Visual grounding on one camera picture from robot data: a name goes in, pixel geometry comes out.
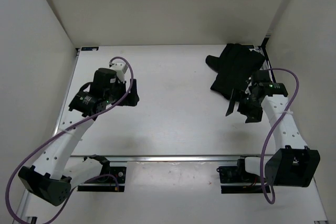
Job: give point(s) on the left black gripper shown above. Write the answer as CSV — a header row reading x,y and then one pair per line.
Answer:
x,y
132,98

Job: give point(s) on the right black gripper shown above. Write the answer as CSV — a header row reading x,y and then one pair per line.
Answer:
x,y
252,116

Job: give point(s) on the black pleated skirt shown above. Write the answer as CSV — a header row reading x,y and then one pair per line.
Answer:
x,y
233,67

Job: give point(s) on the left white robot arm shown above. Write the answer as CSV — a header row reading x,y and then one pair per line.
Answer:
x,y
48,178

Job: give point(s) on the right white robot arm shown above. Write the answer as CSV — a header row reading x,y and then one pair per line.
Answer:
x,y
293,163

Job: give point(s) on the left blue corner label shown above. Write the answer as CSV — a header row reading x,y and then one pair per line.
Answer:
x,y
89,48

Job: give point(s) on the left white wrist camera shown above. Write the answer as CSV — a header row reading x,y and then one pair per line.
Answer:
x,y
120,68

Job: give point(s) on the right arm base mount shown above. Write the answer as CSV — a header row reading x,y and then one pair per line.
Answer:
x,y
235,180

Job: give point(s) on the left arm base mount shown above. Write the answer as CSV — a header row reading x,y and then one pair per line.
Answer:
x,y
113,182

